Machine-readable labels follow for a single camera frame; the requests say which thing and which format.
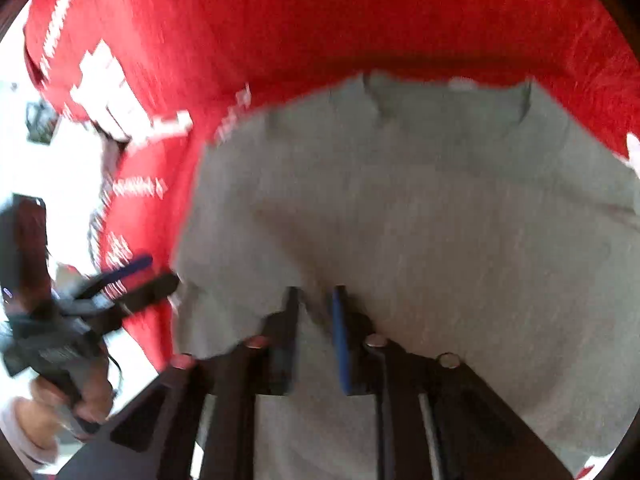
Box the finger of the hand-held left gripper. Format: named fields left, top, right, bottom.
left=74, top=253, right=154, bottom=307
left=106, top=271, right=182, bottom=332

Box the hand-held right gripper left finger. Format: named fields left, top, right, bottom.
left=57, top=286, right=302, bottom=480

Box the person's left hand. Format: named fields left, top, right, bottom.
left=27, top=352, right=116, bottom=443

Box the red printed cloth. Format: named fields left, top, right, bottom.
left=22, top=0, right=640, bottom=480

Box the small dark object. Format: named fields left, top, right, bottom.
left=26, top=101, right=60, bottom=147

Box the grey towel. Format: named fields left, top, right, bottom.
left=167, top=71, right=640, bottom=480

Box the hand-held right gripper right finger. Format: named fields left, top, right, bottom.
left=330, top=285, right=575, bottom=480

